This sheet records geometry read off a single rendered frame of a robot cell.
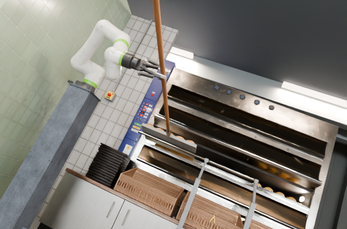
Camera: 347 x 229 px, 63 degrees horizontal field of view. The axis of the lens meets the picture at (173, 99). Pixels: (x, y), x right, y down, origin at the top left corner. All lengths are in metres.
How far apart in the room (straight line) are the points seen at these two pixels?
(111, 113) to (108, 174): 0.83
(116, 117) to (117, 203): 1.10
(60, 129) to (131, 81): 1.37
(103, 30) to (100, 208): 1.47
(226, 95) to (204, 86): 0.27
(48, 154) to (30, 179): 0.20
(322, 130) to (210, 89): 1.28
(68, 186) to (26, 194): 0.51
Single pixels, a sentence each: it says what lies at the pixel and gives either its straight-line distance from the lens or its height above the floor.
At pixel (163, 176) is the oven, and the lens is 3.11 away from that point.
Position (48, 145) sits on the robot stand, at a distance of 2.35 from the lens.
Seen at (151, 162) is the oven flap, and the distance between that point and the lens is 3.13.
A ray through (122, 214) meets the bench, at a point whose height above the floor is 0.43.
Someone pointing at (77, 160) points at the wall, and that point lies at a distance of 3.36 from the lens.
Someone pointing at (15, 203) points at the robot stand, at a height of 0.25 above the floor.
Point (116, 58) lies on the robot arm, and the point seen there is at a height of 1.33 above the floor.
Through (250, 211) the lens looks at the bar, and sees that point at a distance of 2.53.
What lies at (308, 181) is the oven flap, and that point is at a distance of 3.18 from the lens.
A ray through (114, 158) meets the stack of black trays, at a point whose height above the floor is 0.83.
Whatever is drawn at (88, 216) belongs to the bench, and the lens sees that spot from 2.69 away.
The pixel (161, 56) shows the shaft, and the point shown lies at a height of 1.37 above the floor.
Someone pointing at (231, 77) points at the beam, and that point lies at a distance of 5.09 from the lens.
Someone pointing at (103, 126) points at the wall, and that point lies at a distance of 3.35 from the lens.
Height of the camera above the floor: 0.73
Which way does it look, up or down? 17 degrees up
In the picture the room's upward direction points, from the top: 25 degrees clockwise
